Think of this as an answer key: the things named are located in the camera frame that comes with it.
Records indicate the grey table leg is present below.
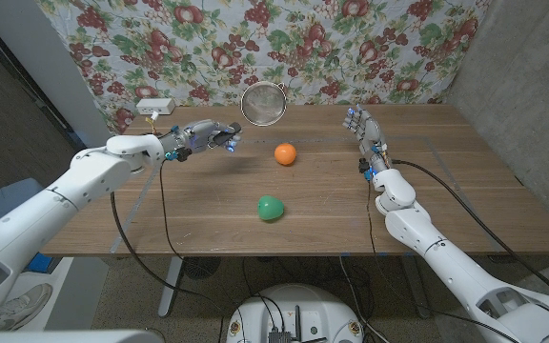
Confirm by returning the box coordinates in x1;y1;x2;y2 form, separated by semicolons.
400;255;432;319

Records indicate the orange ball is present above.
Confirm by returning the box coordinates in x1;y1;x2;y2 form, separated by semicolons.
274;142;298;167

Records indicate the floral fruit print backdrop cloth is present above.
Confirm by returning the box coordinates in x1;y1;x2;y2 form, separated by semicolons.
35;0;493;137

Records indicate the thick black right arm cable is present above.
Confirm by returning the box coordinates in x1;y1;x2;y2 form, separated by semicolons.
391;158;549;313

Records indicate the white power strip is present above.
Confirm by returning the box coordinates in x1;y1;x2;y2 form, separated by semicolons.
135;97;176;116

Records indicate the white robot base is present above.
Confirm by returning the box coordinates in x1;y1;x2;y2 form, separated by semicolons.
226;283;365;343

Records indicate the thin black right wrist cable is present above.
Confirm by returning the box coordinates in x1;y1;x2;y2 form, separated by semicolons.
366;180;523;343

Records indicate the thin black left wrist cable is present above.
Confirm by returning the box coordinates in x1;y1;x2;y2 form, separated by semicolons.
158;159;209;268

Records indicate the white floor panel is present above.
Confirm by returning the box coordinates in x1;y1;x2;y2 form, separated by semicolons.
16;256;110;333

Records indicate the grey floor cable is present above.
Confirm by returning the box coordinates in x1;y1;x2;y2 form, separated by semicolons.
338;255;390;343

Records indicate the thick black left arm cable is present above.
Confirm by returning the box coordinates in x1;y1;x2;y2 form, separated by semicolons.
110;190;226;318

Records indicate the black round floor fan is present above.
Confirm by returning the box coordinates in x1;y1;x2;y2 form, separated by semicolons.
182;255;222;281

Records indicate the metal mesh sieve black handle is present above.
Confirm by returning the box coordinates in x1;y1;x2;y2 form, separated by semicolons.
212;80;288;147

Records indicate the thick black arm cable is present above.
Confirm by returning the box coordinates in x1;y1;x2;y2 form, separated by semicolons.
391;158;549;313
110;190;226;318

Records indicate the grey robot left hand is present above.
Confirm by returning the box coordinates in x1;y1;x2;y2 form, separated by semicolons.
159;118;243;163

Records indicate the white table leg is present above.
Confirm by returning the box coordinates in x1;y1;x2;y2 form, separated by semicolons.
157;255;185;319

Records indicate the black and blue foot pedal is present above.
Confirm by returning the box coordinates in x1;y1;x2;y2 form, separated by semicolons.
29;252;55;274

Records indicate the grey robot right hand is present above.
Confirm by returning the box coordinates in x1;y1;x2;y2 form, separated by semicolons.
342;105;394;181

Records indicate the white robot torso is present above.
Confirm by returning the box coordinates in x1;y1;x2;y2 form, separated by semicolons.
0;328;166;343

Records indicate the green ball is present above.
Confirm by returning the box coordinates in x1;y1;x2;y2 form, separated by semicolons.
256;194;286;222

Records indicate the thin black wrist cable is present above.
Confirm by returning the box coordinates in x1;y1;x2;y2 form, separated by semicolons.
158;159;209;268
366;180;523;343

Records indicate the grey sneaker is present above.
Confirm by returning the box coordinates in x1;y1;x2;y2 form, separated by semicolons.
0;283;54;333

